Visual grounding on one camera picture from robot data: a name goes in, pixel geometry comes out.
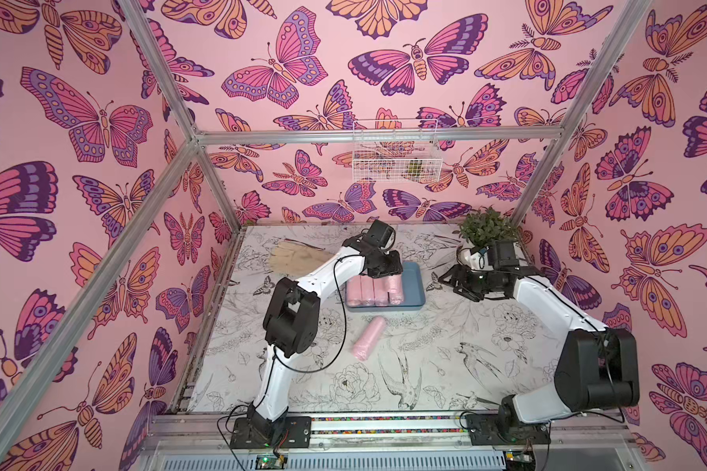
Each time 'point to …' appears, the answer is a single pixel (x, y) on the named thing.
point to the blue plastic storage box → (413, 281)
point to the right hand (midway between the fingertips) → (441, 284)
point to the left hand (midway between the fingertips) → (404, 268)
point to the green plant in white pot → (480, 230)
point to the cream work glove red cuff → (296, 259)
